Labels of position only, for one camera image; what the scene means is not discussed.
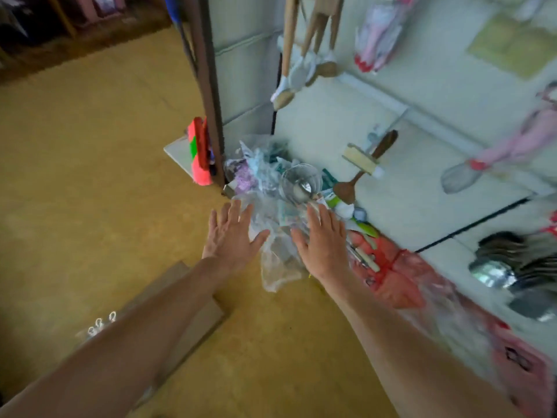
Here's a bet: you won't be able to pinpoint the person's left forearm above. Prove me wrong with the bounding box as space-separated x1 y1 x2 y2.
0 257 229 418

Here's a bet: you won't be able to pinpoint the wooden dish brushes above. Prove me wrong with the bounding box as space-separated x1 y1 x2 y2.
305 0 346 82

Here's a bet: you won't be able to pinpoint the red plastic wrapped packets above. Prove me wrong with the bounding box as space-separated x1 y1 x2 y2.
352 230 557 418

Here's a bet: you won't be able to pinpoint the person's right hand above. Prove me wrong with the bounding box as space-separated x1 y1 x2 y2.
290 203 353 288

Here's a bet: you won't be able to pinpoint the person's right forearm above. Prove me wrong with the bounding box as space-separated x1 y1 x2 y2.
324 272 523 418

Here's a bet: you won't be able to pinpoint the wooden brushes hanging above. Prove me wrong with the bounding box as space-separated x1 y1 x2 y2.
270 0 302 111

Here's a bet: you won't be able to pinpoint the pale green paper card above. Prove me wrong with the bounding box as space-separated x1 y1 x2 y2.
465 13 557 82

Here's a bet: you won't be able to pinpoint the brown cardboard sheet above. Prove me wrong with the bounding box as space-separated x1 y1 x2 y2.
74 261 227 408

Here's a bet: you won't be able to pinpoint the dark wooden spatula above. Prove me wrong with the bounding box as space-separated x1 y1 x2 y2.
333 128 400 204

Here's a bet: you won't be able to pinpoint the person's left hand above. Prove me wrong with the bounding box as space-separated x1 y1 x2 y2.
202 197 271 275

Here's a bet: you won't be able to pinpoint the pink green broom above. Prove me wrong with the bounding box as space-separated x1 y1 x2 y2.
187 117 214 186
181 0 229 185

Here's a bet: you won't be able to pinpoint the large steel strainer ladle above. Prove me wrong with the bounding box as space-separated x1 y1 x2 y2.
278 163 381 272

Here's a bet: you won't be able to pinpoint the pile of plastic wrapped utensils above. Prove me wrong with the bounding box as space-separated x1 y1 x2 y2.
222 135 384 294

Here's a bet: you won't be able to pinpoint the white flat board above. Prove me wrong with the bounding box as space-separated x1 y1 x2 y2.
164 135 194 176

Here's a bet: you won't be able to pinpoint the wooden bookshelf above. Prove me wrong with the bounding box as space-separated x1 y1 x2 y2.
0 0 173 84

